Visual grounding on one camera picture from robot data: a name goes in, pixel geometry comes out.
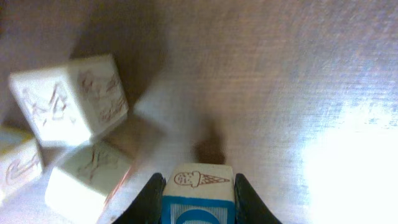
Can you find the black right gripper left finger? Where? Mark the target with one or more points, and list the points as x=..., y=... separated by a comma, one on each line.
x=146, y=208

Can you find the blue letter D block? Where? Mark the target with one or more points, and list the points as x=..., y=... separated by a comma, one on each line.
x=199, y=193

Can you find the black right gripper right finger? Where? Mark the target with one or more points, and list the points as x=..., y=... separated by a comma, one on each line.
x=249, y=207

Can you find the wooden block upper left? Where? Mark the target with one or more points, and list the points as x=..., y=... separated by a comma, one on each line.
x=73, y=103

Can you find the wooden block lower middle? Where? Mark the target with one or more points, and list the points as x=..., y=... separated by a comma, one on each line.
x=83, y=184

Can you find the wooden block yellow edge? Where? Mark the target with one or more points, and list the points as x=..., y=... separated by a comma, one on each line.
x=21, y=161

